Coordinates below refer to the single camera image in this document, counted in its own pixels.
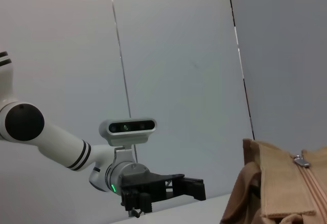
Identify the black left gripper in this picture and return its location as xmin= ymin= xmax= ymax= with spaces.
xmin=119 ymin=172 xmax=206 ymax=212

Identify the black cable with silver plug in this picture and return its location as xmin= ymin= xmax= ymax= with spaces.
xmin=129 ymin=207 xmax=143 ymax=219

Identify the khaki canvas food bag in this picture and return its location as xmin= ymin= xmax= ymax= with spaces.
xmin=219 ymin=138 xmax=327 ymax=224

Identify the metal zipper pull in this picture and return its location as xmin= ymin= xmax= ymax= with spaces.
xmin=293 ymin=154 xmax=311 ymax=169

